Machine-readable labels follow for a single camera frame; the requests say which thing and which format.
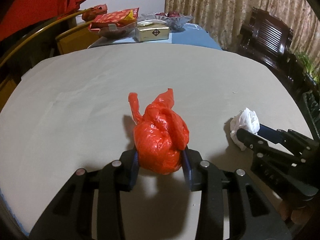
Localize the white tissue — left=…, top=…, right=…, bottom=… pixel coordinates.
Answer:
left=229, top=107, right=260, bottom=151

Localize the orange red plastic bag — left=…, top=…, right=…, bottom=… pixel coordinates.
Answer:
left=128, top=88, right=189, bottom=175

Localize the person right hand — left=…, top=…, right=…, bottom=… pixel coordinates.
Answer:
left=278, top=200, right=315, bottom=225

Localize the dark wooden side table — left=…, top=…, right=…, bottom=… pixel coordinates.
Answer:
left=288, top=54, right=319, bottom=141

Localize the green potted plant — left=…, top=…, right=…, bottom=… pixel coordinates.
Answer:
left=296, top=51, right=319, bottom=83

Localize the grey table cloth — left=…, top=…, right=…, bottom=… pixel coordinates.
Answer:
left=1, top=43, right=311, bottom=232

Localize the dark wooden armchair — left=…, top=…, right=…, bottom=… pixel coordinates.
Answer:
left=236, top=6, right=304, bottom=81

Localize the blue table cloth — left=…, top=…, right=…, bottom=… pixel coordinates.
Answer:
left=87, top=22, right=223, bottom=51

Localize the beige tissue box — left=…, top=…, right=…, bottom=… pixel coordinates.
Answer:
left=135, top=21, right=170, bottom=42

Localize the glass fruit bowl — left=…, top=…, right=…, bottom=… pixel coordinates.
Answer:
left=141, top=12, right=193, bottom=31

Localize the beige patterned curtain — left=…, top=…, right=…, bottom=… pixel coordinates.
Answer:
left=165, top=0, right=319, bottom=67

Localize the red snack bag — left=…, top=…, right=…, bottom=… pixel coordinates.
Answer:
left=88, top=7, right=139, bottom=33

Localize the wooden tv cabinet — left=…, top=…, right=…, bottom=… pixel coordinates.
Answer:
left=1, top=9, right=100, bottom=108

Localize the red bag on cabinet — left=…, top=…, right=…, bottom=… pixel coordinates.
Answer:
left=81, top=4, right=107, bottom=22

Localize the red cloth cover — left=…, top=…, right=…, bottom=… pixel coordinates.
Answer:
left=1, top=0, right=86, bottom=40

